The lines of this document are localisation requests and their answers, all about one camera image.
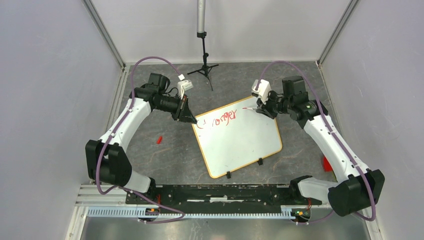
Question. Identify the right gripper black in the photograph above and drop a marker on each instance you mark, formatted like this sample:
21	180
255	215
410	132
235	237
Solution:
265	108

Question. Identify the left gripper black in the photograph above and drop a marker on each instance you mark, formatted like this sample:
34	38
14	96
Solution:
187	116

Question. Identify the red marker cap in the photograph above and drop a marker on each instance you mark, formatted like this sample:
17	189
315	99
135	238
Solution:
159	140

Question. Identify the whiteboard with yellow edge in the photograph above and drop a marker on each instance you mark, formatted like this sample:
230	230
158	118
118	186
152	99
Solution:
231	137

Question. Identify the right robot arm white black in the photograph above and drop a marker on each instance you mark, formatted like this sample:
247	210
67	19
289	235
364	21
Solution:
357	188

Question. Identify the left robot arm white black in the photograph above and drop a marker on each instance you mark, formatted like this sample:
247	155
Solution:
106	158

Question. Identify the red object behind right arm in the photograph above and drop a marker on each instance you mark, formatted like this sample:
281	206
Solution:
326	165

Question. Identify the black tripod stand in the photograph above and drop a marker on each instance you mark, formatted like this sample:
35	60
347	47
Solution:
201	34

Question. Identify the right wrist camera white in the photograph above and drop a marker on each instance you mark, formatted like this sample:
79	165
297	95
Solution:
261	89

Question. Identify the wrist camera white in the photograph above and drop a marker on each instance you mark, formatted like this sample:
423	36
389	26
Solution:
261	89
183	85

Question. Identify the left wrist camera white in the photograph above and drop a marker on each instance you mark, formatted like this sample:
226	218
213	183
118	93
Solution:
183	85

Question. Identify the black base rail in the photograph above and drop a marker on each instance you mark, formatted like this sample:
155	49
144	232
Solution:
226	198

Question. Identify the white cable duct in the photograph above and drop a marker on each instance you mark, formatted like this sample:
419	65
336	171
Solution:
143	212

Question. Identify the right aluminium frame post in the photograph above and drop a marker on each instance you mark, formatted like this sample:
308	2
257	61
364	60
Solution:
352	4

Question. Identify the aluminium frame post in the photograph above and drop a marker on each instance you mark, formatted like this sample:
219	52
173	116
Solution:
101	27
352	4

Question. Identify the left aluminium frame post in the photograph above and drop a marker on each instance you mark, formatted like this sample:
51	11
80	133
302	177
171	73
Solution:
101	27

